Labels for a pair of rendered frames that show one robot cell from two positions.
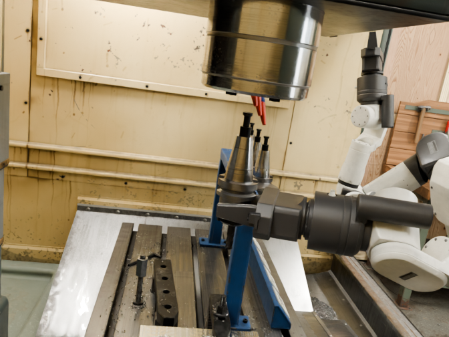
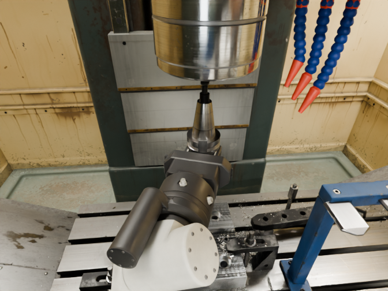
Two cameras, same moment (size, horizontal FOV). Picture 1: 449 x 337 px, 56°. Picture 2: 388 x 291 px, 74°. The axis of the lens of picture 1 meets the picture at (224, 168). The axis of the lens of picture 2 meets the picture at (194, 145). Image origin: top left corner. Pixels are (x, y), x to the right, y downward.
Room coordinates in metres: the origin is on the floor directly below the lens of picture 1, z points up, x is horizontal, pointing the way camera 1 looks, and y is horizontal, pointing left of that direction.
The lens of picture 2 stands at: (0.63, -0.43, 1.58)
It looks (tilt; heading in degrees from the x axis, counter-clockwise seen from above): 35 degrees down; 93
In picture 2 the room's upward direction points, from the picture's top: straight up
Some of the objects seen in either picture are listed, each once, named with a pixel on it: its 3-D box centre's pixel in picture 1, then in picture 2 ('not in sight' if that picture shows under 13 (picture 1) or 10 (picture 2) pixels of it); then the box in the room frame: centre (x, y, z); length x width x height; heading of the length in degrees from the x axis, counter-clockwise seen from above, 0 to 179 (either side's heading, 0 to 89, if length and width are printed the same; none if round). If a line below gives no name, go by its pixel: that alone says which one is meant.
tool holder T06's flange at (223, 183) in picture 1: (237, 186); (203, 140); (0.63, -0.02, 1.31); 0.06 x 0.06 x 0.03
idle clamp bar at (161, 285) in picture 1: (164, 296); (291, 221); (0.91, 0.10, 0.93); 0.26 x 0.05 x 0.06; 13
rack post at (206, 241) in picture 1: (220, 202); not in sight; (1.32, 0.00, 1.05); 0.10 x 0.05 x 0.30; 98
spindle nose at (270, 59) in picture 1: (260, 50); (208, 22); (0.63, -0.03, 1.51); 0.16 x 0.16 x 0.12
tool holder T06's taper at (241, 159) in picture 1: (241, 157); (204, 118); (0.63, -0.02, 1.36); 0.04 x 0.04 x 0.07
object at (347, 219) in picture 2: not in sight; (347, 218); (0.89, -0.12, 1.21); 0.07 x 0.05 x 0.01; 98
